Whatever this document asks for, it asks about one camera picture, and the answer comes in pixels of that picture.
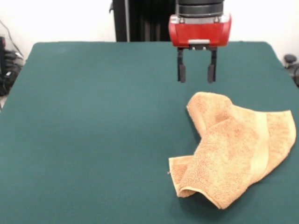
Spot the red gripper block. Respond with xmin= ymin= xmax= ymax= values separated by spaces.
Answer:
xmin=168 ymin=13 xmax=233 ymax=84

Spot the tan terry towel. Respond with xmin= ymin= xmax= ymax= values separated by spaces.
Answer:
xmin=167 ymin=91 xmax=297 ymax=210

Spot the grey black tripod base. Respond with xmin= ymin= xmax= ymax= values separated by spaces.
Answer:
xmin=0 ymin=36 xmax=25 ymax=96
xmin=284 ymin=54 xmax=299 ymax=88

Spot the dark green table cloth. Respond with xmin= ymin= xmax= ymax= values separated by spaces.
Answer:
xmin=0 ymin=41 xmax=299 ymax=224

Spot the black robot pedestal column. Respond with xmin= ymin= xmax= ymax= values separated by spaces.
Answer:
xmin=109 ymin=0 xmax=178 ymax=42

